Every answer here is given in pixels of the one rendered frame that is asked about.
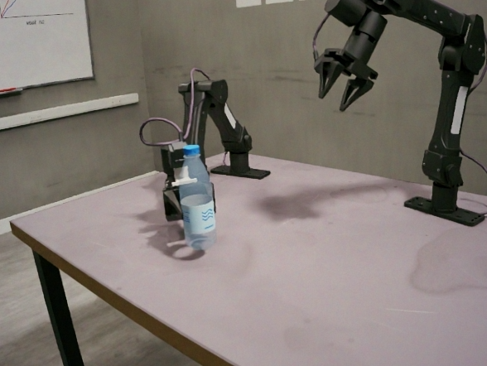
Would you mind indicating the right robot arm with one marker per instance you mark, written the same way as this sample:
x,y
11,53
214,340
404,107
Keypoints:
x,y
235,138

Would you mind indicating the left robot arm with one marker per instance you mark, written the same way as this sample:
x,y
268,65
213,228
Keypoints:
x,y
441,162

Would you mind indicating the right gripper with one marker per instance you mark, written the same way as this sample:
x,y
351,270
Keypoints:
x,y
174,213

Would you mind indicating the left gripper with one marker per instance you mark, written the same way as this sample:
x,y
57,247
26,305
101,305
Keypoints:
x,y
360,51

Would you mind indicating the clear plastic water bottle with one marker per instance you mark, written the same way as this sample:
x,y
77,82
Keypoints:
x,y
197,204

